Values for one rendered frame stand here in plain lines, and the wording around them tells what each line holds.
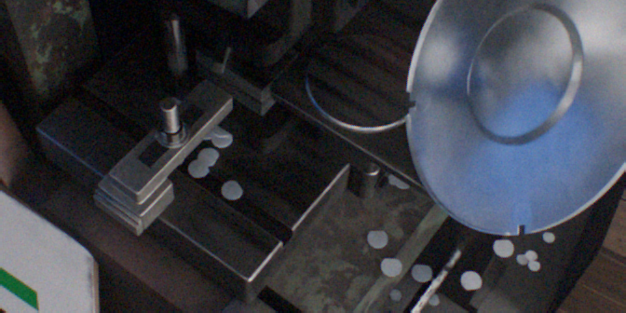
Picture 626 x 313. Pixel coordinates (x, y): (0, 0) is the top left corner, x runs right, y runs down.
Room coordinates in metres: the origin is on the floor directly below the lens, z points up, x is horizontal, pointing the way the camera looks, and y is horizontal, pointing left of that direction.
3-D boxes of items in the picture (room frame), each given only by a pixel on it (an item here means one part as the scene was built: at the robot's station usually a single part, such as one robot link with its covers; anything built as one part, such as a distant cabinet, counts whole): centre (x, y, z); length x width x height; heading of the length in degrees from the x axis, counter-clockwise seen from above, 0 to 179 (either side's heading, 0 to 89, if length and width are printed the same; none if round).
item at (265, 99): (0.63, 0.06, 0.76); 0.15 x 0.09 x 0.05; 148
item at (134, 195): (0.49, 0.15, 0.76); 0.17 x 0.06 x 0.10; 148
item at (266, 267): (0.63, 0.06, 0.68); 0.45 x 0.30 x 0.06; 148
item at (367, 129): (0.54, -0.09, 0.72); 0.25 x 0.14 x 0.14; 58
